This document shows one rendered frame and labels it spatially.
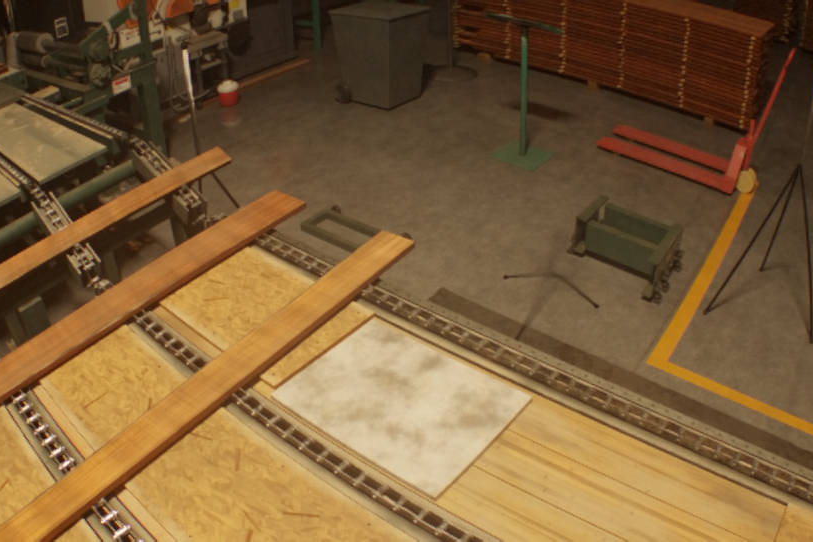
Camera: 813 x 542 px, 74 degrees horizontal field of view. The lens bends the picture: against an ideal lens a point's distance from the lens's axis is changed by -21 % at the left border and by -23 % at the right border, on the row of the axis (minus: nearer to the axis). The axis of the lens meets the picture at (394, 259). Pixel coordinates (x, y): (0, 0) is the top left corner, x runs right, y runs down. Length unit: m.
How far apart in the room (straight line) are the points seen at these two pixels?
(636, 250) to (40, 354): 3.13
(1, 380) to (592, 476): 1.92
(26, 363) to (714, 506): 2.23
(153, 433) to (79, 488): 0.30
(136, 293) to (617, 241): 2.65
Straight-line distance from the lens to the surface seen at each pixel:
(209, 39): 6.77
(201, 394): 1.98
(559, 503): 1.73
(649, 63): 6.75
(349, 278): 2.33
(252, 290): 2.42
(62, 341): 2.39
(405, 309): 2.27
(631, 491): 1.79
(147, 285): 2.50
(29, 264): 2.85
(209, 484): 1.80
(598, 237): 3.96
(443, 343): 2.14
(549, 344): 3.41
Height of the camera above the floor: 2.22
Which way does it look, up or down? 34 degrees down
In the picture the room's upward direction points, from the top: 2 degrees counter-clockwise
